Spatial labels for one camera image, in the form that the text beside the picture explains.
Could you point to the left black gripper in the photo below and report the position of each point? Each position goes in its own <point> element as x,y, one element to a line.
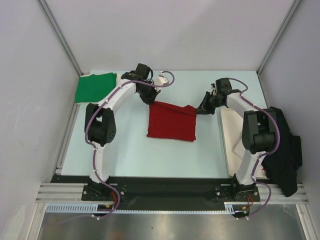
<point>150,100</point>

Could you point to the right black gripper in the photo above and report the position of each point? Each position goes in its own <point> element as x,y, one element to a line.
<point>204,108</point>

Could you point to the red t shirt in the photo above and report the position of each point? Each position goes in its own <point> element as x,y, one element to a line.
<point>168,121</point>

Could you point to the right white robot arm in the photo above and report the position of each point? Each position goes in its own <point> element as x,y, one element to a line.
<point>260,133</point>

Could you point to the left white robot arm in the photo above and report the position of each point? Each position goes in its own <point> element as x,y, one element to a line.
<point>100,124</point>

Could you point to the white tray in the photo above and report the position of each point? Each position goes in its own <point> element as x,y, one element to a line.
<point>232,125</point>

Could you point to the white t shirt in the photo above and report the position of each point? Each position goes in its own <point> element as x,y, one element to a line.
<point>239,149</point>

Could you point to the folded green t shirt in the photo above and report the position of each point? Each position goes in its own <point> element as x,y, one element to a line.
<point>96,87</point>

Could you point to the black t shirt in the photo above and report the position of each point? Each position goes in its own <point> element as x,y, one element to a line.
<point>281,167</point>

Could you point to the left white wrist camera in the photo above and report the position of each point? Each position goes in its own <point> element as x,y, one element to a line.
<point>161,81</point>

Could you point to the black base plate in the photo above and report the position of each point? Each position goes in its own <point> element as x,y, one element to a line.
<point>161,193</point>

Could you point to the right aluminium frame post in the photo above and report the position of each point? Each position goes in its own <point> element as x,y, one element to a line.
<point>279,34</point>

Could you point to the aluminium frame post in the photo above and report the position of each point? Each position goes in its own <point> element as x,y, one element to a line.
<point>54,25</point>
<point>279,34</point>

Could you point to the aluminium front rail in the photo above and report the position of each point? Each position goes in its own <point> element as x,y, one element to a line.
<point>72,193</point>

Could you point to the left aluminium frame post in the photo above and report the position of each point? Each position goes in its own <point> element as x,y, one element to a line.
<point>54,25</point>

